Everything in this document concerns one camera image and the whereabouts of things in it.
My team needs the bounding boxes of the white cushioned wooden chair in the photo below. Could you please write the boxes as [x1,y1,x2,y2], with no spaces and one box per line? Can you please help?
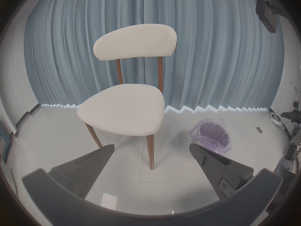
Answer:
[77,23,177,171]

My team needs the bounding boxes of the purple plastic bag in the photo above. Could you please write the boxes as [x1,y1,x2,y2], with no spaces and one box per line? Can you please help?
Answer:
[189,117,232,155]

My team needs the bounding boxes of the white trash bin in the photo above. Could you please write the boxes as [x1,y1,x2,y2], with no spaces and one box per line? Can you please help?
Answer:
[199,122,230,151]

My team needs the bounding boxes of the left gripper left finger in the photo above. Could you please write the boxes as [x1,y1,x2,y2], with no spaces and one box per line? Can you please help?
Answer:
[50,144,115,199]

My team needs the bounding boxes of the blue-grey curtain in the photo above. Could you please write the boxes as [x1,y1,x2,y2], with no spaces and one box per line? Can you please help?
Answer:
[24,0,145,108]
[143,0,285,113]

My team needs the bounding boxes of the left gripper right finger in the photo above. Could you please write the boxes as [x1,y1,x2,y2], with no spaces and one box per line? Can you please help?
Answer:
[190,143,254,200]

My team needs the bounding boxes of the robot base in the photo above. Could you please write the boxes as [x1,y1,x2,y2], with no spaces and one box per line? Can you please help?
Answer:
[266,136,301,221]

